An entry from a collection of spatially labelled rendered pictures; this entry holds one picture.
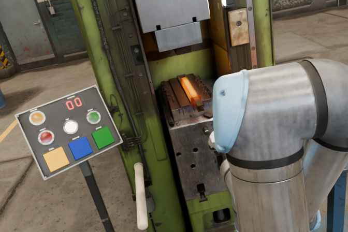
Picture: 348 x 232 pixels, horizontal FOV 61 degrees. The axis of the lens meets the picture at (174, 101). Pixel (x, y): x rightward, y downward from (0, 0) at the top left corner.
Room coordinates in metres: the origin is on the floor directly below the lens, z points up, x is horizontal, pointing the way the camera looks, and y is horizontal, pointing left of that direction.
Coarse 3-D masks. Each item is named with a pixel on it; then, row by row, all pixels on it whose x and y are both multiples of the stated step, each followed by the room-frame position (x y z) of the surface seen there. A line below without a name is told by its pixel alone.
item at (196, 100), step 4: (184, 80) 1.55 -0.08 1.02; (184, 84) 1.49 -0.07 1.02; (188, 84) 1.47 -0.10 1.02; (188, 88) 1.42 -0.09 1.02; (192, 88) 1.41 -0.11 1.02; (188, 92) 1.37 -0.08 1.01; (192, 92) 1.36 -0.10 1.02; (192, 96) 1.31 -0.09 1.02; (196, 96) 1.28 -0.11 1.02; (192, 100) 1.27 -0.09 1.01; (196, 100) 1.24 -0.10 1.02; (200, 100) 1.23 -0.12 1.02; (192, 104) 1.27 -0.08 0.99; (196, 104) 1.20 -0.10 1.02; (200, 104) 1.19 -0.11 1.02; (200, 108) 1.18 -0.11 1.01
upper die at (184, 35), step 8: (184, 24) 1.29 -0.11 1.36; (192, 24) 1.29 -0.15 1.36; (152, 32) 1.48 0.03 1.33; (160, 32) 1.28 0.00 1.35; (168, 32) 1.28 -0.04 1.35; (176, 32) 1.29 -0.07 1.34; (184, 32) 1.29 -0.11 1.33; (192, 32) 1.29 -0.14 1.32; (200, 32) 1.29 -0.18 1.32; (160, 40) 1.28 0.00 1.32; (168, 40) 1.28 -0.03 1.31; (176, 40) 1.29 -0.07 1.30; (184, 40) 1.29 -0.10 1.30; (192, 40) 1.29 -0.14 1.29; (200, 40) 1.29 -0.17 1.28; (160, 48) 1.28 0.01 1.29; (168, 48) 1.28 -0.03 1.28; (176, 48) 1.29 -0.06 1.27
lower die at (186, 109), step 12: (168, 84) 1.64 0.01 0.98; (180, 84) 1.57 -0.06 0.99; (192, 84) 1.53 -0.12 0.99; (168, 96) 1.46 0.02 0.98; (180, 96) 1.40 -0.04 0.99; (204, 96) 1.33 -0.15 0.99; (180, 108) 1.28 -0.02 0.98; (192, 108) 1.29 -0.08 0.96; (204, 108) 1.29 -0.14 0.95; (180, 120) 1.28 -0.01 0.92
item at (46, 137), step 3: (45, 132) 1.06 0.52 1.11; (48, 132) 1.06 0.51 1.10; (42, 135) 1.05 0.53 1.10; (45, 135) 1.05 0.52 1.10; (48, 135) 1.05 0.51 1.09; (51, 135) 1.06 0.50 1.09; (42, 138) 1.04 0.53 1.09; (45, 138) 1.04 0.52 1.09; (48, 138) 1.04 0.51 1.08; (51, 138) 1.05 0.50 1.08; (42, 141) 1.03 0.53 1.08; (45, 141) 1.03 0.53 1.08; (48, 141) 1.04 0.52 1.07
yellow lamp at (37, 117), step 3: (33, 114) 1.09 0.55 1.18; (36, 114) 1.09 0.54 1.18; (39, 114) 1.09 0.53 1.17; (33, 117) 1.08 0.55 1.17; (36, 117) 1.08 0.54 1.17; (39, 117) 1.09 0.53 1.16; (42, 117) 1.09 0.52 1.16; (33, 120) 1.07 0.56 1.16; (36, 120) 1.08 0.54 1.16; (39, 120) 1.08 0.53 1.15; (42, 120) 1.08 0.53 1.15
